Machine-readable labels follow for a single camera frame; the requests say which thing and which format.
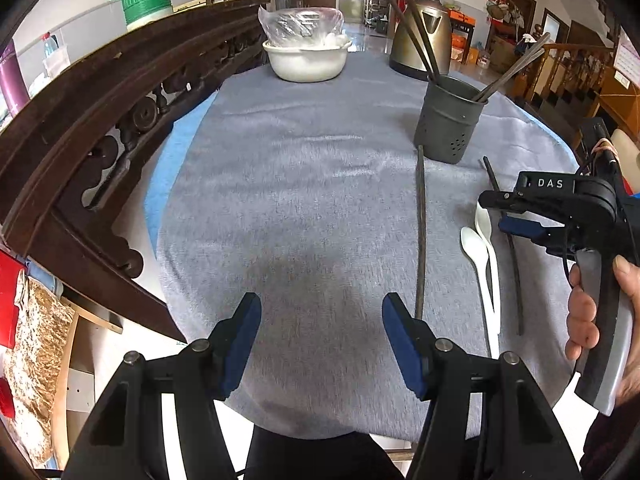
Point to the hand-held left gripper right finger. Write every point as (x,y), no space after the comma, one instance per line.
(405,355)

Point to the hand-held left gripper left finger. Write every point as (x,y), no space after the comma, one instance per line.
(240,355)

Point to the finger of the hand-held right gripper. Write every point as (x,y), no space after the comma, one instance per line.
(522,228)
(500,201)

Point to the white plastic spoon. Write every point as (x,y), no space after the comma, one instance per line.
(472,245)
(483,225)

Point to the dark brown chopstick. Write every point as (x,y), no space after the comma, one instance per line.
(407,30)
(423,240)
(515,64)
(515,285)
(515,74)
(419,22)

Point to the grey perforated chopstick holder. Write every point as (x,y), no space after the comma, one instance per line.
(445,125)

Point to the person's right hand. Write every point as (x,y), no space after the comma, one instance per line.
(582,310)

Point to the person's dark trousers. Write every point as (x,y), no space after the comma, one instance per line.
(310,455)

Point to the clear water jug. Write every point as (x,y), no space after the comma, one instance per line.
(482,56)

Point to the wooden stair railing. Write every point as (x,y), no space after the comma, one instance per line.
(565,47)

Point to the grey table cloth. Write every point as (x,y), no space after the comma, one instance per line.
(310,200)

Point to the brass electric kettle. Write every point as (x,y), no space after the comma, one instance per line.
(405,55)

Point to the blue table cover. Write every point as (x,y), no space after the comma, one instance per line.
(160,200)

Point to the flat orange box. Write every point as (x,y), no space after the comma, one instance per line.
(460,17)

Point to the beige patterned sack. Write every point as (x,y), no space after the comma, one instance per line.
(35,370)

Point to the white plastic basin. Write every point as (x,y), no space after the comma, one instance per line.
(305,65)

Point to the red bag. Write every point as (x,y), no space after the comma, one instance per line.
(7,300)

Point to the clear plastic bag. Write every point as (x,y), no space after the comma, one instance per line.
(300,25)

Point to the purple thermos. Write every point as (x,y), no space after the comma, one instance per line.
(10,80)

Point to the clear plastic bottle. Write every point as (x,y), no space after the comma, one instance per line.
(50,47)

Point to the wall calendar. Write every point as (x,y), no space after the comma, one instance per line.
(625,57)

